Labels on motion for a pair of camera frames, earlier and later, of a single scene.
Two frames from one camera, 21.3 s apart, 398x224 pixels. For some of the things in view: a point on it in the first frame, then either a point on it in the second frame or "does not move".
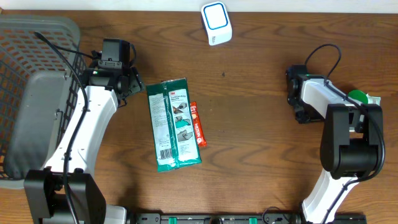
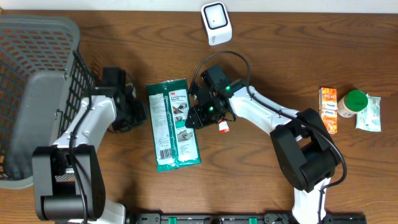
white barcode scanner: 216,22 does not move
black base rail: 240,218 does not move
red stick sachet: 199,133 → 223,126
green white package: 175,136 does not move
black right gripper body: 306,112 → 206,114
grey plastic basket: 39,84 does not move
